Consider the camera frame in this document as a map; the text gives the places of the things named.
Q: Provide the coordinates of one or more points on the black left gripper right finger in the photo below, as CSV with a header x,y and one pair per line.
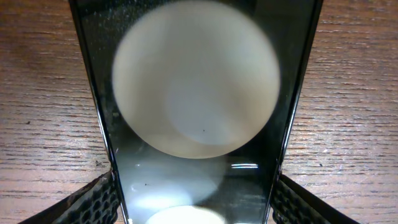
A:
x,y
293,204

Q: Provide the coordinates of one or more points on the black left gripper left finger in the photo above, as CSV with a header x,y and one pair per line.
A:
x,y
96,202

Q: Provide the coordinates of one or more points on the black Samsung smartphone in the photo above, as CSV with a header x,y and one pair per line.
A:
x,y
195,101

